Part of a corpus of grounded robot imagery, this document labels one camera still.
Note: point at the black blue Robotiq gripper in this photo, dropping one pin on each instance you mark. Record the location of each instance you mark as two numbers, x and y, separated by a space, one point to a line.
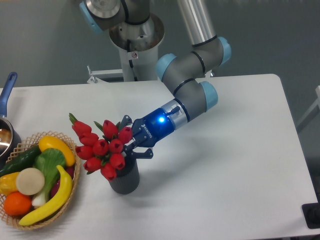
147 131

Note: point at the red tulip bouquet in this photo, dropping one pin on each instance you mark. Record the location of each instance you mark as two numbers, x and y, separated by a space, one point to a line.
104 154

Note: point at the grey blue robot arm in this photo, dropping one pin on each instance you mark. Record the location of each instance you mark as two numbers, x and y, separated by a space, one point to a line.
190 98

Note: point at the dark grey ribbed vase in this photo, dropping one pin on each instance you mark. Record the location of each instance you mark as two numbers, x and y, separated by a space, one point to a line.
128 178

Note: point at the dark purple eggplant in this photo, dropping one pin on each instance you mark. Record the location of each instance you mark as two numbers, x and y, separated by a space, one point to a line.
62 187

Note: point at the yellow squash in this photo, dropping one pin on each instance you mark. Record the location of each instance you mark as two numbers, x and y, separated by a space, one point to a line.
52 142

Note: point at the green bok choy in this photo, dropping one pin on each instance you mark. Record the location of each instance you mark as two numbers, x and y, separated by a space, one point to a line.
47 163

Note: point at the yellow banana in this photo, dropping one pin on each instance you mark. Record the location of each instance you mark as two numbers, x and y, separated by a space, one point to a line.
42 212

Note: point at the green cucumber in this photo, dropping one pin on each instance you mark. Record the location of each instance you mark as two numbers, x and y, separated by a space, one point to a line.
22 161

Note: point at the beige round disc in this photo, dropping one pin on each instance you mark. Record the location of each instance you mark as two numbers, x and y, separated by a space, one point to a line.
30 181

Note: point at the yellow bell pepper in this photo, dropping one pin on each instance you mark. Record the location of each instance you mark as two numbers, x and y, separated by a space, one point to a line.
8 183

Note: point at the orange fruit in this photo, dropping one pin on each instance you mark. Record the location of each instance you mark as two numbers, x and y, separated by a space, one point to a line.
17 204

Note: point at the black device at edge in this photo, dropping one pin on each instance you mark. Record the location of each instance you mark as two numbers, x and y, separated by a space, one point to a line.
311 212

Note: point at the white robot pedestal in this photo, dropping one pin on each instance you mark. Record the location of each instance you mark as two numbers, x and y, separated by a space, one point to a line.
137 37

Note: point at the blue handled saucepan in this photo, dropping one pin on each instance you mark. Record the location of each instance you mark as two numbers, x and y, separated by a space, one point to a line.
9 138

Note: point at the white frame at right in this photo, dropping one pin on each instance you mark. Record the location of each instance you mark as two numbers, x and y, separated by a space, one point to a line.
310 113

